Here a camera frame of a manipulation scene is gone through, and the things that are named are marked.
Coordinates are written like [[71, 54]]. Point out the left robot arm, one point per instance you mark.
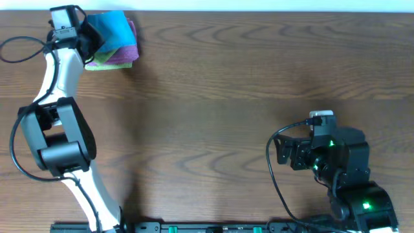
[[55, 129]]

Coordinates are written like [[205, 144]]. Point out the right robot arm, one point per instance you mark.
[[339, 159]]

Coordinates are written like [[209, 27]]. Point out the blue microfiber cloth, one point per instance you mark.
[[114, 29]]

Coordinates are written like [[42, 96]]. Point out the green folded cloth on top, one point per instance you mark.
[[102, 57]]

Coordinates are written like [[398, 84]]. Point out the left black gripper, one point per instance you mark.
[[86, 40]]

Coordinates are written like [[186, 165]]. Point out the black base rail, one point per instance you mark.
[[270, 227]]

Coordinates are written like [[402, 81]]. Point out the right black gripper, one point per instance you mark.
[[283, 151]]

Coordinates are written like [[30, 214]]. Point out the purple folded cloth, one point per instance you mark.
[[126, 54]]

